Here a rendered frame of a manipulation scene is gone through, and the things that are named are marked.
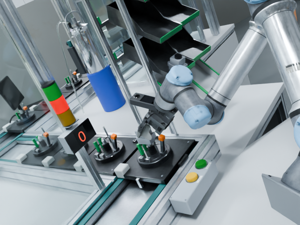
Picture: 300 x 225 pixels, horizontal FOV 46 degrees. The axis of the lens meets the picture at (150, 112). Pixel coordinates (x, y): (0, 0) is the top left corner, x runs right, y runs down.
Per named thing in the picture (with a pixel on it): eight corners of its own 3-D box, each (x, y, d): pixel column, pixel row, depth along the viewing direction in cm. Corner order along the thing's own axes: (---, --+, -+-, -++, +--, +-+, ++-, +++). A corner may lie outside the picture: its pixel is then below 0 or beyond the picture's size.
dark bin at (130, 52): (195, 65, 146) (195, 50, 141) (175, 81, 139) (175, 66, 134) (144, 43, 160) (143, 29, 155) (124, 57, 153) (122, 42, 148)
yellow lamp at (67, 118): (78, 118, 123) (72, 106, 121) (68, 126, 119) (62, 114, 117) (69, 118, 126) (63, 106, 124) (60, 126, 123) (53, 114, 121)
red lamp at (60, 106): (72, 106, 121) (65, 93, 119) (61, 114, 117) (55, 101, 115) (63, 106, 124) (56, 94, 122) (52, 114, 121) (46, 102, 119)
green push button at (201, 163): (209, 163, 125) (207, 159, 124) (204, 171, 122) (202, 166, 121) (199, 162, 127) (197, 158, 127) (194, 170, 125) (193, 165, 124)
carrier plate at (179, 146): (196, 143, 140) (194, 139, 139) (165, 184, 124) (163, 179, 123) (150, 141, 155) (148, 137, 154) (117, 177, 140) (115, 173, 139)
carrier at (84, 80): (95, 78, 276) (88, 63, 271) (74, 93, 260) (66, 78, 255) (75, 80, 292) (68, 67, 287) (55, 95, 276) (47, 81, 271)
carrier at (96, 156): (147, 141, 156) (136, 117, 151) (114, 177, 141) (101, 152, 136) (109, 139, 172) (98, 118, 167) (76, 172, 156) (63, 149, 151)
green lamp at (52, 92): (65, 93, 119) (58, 80, 117) (54, 101, 115) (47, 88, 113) (56, 94, 122) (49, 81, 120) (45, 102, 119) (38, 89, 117)
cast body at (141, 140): (157, 138, 135) (151, 122, 132) (151, 144, 133) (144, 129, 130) (140, 137, 141) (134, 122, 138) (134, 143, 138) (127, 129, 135)
